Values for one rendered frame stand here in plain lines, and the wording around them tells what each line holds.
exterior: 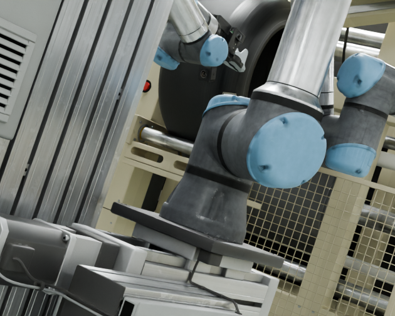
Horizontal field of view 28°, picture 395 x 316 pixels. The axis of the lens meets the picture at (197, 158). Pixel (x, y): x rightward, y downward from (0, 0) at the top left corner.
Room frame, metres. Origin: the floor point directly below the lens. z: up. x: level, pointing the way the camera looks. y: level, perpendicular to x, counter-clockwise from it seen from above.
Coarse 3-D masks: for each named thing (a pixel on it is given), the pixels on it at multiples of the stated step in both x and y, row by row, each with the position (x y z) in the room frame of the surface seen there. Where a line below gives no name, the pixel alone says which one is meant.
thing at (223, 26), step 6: (216, 18) 2.10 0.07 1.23; (222, 18) 2.10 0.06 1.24; (222, 24) 2.10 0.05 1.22; (228, 24) 2.12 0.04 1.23; (222, 30) 2.12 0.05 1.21; (228, 30) 2.13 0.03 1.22; (234, 30) 2.12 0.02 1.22; (222, 36) 2.12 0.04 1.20; (228, 36) 2.13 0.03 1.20; (234, 36) 2.13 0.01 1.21; (228, 42) 2.12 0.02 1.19; (234, 42) 2.15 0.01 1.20; (240, 42) 2.16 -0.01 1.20; (228, 48) 2.13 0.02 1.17; (234, 48) 2.16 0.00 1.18; (228, 60) 2.16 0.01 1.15
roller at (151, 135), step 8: (144, 128) 2.58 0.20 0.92; (144, 136) 2.57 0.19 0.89; (152, 136) 2.56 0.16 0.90; (160, 136) 2.54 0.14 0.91; (168, 136) 2.53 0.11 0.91; (176, 136) 2.54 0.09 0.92; (160, 144) 2.55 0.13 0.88; (168, 144) 2.53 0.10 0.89; (176, 144) 2.51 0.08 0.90; (184, 144) 2.50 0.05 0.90; (192, 144) 2.48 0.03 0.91; (184, 152) 2.51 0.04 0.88
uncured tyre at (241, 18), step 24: (216, 0) 2.45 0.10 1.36; (240, 0) 2.43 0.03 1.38; (264, 0) 2.43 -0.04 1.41; (240, 24) 2.36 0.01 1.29; (264, 24) 2.38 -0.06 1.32; (240, 48) 2.34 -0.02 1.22; (264, 48) 2.84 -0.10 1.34; (168, 72) 2.43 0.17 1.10; (192, 72) 2.38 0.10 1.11; (216, 72) 2.34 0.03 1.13; (240, 72) 2.34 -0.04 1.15; (264, 72) 2.87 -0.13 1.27; (168, 96) 2.45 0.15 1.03; (192, 96) 2.40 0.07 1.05; (240, 96) 2.37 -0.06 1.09; (168, 120) 2.51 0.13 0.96; (192, 120) 2.44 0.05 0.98
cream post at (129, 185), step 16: (144, 96) 2.69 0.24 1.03; (144, 112) 2.68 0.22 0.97; (160, 112) 2.70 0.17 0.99; (128, 176) 2.67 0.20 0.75; (144, 176) 2.73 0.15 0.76; (112, 192) 2.69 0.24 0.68; (128, 192) 2.68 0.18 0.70; (144, 192) 2.76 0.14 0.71; (112, 224) 2.67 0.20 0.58; (128, 224) 2.73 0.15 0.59
